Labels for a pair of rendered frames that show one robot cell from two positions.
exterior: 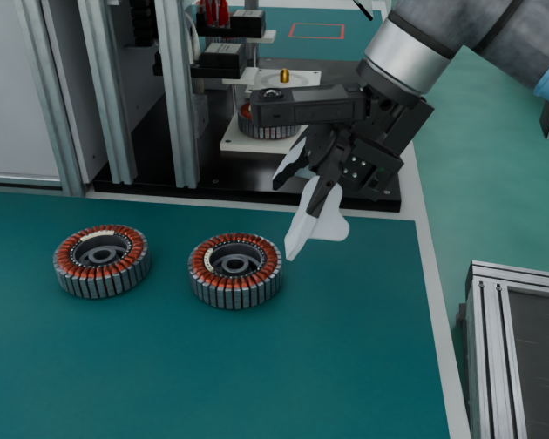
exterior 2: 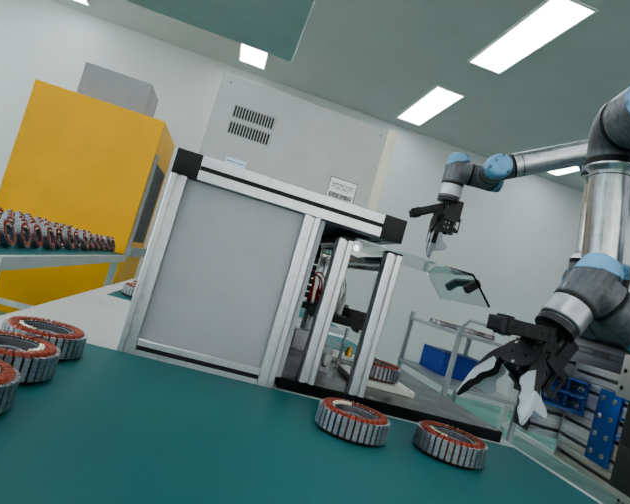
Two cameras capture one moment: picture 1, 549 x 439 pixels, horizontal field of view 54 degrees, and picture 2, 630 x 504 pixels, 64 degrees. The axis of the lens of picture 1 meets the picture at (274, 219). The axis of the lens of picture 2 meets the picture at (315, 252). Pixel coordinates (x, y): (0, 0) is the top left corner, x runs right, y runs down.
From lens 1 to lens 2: 64 cm
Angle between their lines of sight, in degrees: 41
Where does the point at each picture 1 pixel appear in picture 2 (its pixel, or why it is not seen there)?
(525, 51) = not seen: outside the picture
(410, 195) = not seen: hidden behind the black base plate
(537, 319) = not seen: outside the picture
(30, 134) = (251, 326)
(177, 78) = (382, 310)
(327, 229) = (539, 407)
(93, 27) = (337, 264)
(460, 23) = (602, 300)
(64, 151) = (279, 344)
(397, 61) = (574, 312)
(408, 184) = not seen: hidden behind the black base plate
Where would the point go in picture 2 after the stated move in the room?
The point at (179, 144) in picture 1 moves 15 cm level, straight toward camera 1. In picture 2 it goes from (363, 359) to (413, 383)
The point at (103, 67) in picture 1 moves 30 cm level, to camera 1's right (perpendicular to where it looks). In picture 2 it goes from (334, 290) to (465, 328)
